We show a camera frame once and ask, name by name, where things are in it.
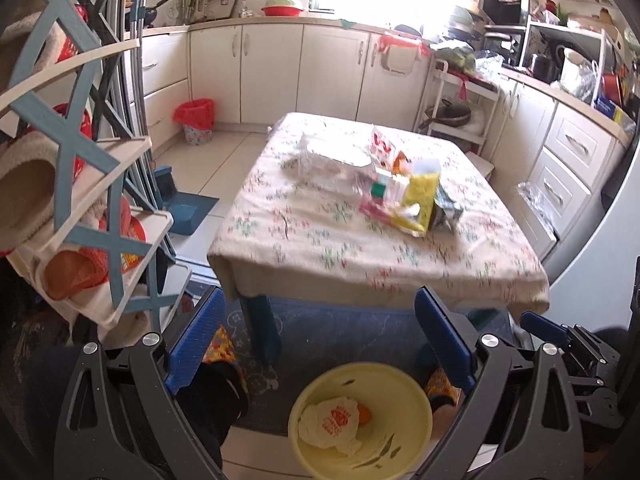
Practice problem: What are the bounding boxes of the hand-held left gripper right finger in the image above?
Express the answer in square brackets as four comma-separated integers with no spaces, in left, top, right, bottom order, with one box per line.
[414,287,586,480]

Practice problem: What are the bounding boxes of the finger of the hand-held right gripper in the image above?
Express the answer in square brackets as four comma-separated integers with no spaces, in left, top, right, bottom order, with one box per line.
[520,310,576,348]

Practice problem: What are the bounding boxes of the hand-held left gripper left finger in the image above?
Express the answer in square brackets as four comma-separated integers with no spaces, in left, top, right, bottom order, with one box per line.
[52,287,236,480]

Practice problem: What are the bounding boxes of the yellow packet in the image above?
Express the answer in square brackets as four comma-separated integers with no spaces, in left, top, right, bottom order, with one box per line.
[400,170,443,237]

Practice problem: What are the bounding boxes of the pink green packet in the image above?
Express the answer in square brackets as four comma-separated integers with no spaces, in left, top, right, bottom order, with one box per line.
[359,180,406,218]

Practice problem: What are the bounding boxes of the yellow plastic bin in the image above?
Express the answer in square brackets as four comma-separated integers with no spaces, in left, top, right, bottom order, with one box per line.
[287,362,433,480]

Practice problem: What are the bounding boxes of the light blue packet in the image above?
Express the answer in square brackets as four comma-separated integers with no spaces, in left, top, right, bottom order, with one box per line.
[410,157,441,177]

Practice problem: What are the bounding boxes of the red white snack packet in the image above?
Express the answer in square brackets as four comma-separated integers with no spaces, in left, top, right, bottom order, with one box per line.
[369,124,406,171]

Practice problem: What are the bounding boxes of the clear plastic container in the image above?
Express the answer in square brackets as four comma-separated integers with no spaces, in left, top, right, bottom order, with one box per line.
[282,132,381,196]

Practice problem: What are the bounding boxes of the colourful slipper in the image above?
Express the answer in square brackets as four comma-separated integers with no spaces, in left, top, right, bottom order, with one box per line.
[425,367,457,402]
[201,325,239,366]

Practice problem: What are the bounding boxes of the person's leg in black trousers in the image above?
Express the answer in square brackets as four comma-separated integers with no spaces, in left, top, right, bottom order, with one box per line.
[175,360,251,466]

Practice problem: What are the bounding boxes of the dark blue rug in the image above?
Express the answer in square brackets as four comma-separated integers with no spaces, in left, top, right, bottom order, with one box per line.
[215,290,521,436]

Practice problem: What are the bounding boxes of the white refrigerator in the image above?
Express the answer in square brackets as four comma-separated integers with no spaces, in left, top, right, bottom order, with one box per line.
[547,145,640,333]

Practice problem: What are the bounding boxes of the clear crumpled plastic bag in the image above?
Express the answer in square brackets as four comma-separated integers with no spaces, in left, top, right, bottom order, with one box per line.
[517,180,559,241]

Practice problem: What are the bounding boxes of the blue dustpan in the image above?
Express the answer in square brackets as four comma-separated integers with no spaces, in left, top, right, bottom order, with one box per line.
[152,165,221,236]

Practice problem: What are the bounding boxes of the orange slipper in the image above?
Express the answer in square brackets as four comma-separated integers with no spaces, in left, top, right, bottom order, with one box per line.
[44,250,109,302]

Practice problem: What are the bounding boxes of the table with floral cloth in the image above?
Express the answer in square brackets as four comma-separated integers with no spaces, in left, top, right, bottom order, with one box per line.
[207,112,551,318]

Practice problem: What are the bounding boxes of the white drawer cabinet with worktop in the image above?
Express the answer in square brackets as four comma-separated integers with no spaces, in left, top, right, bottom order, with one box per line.
[487,67,633,268]

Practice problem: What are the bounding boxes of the red-lined waste basket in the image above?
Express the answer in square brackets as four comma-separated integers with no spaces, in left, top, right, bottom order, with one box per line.
[173,98,216,146]

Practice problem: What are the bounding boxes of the black wok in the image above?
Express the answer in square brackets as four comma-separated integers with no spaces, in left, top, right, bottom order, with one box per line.
[425,100,473,129]

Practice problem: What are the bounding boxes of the blue box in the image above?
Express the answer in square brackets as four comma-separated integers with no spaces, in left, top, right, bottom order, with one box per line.
[595,97,624,122]

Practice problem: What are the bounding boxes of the beige fluffy slipper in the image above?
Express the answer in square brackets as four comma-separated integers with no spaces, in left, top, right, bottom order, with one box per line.
[0,130,62,256]

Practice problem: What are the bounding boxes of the blue and beige shoe rack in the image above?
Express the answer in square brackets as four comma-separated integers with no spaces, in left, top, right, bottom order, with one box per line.
[0,0,193,341]

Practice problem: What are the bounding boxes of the white trolley rack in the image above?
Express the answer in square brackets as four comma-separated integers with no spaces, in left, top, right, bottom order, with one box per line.
[415,57,501,156]

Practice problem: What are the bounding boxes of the grey mop pole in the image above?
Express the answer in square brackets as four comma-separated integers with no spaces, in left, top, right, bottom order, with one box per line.
[127,0,166,211]

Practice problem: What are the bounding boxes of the white cabinet with drawers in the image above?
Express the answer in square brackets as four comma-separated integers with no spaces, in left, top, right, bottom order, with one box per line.
[122,27,193,153]

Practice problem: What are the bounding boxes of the black pot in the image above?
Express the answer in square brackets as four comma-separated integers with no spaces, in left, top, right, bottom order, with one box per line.
[530,52,559,82]

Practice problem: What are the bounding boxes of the white kettle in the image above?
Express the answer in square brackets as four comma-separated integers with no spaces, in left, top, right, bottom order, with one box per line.
[560,47,594,92]

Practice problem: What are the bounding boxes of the white cabinet with doors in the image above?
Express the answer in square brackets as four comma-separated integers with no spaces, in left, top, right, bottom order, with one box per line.
[187,17,433,133]

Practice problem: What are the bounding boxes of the bag of green vegetables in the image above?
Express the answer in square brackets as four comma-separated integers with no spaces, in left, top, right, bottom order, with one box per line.
[434,41,477,74]

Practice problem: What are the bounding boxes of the white hanging bin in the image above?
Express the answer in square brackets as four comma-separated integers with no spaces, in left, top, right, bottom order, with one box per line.
[381,35,431,77]

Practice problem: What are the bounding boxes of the white countertop shelf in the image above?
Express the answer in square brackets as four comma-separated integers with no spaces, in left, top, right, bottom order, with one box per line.
[520,15,615,107]

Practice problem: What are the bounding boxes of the red basin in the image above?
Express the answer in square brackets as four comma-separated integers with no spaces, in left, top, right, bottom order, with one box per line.
[261,0,305,18]

